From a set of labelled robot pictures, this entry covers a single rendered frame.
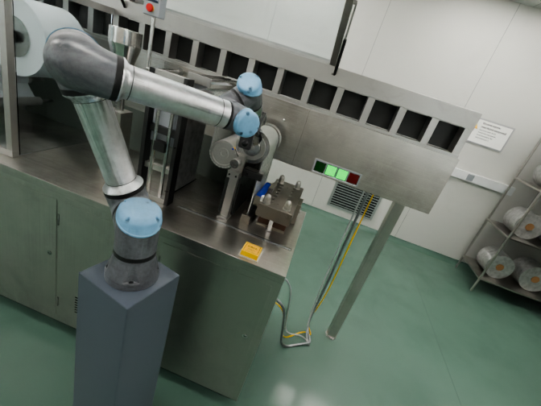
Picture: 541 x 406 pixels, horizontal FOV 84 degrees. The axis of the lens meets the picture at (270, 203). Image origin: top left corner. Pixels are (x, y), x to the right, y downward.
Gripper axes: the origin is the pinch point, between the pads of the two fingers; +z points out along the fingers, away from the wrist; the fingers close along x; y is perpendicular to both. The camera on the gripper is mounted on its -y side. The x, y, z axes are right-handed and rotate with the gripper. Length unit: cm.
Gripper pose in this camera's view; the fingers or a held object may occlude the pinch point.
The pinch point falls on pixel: (252, 143)
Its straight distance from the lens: 126.3
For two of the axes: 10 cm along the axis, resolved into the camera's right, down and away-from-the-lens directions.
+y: 3.6, -8.9, 2.8
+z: -0.1, 3.0, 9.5
